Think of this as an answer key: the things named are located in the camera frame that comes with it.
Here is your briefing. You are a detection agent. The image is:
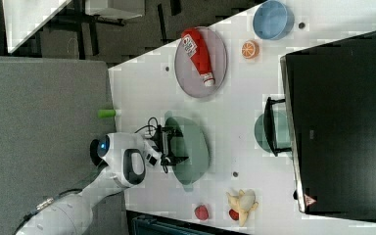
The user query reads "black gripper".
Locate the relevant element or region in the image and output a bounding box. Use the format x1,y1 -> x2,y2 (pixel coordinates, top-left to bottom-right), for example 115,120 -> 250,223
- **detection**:
153,125 -> 188,165

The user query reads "green oval strainer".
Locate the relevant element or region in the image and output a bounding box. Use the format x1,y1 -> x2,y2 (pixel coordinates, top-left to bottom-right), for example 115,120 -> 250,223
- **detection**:
165,117 -> 210,192

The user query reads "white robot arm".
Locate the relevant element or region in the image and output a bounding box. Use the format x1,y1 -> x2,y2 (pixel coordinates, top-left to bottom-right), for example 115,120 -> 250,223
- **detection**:
14,126 -> 183,235

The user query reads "red strawberry toy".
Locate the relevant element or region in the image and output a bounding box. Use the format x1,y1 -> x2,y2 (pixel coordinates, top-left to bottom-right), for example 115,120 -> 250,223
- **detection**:
194,205 -> 209,220

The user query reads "grey round plate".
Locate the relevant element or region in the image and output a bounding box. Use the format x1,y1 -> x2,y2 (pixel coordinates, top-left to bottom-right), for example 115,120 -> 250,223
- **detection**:
174,26 -> 227,98

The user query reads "green cylinder peg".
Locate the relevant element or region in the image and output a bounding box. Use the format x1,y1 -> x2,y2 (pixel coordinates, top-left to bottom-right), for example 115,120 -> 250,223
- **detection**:
98,109 -> 121,118

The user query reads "peeled banana toy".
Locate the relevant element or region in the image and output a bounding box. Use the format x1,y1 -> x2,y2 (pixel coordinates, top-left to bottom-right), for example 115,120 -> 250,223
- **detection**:
226,189 -> 259,226

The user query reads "small red fruit toy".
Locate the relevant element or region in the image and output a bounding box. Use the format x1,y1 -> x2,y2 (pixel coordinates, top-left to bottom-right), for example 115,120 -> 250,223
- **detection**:
229,210 -> 239,220

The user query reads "red ketchup bottle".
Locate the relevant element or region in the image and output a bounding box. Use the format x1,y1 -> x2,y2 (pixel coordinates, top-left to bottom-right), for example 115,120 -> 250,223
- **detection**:
181,27 -> 215,87

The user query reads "green mug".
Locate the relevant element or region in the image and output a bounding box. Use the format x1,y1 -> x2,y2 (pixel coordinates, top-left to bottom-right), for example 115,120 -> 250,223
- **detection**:
255,111 -> 291,153

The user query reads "orange slice toy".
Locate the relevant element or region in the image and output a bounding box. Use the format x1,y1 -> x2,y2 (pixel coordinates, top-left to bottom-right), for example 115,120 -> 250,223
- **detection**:
241,40 -> 259,59

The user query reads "grey partition panel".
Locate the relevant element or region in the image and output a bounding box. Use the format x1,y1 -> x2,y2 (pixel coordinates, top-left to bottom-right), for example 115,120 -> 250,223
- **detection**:
0,57 -> 116,235

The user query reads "blue bowl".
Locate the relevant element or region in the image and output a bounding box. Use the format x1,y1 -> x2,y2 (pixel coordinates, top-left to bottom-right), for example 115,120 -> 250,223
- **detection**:
253,0 -> 295,40

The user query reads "black toaster oven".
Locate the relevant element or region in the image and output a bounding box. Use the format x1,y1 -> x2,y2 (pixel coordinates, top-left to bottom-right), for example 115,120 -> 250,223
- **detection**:
280,30 -> 376,222

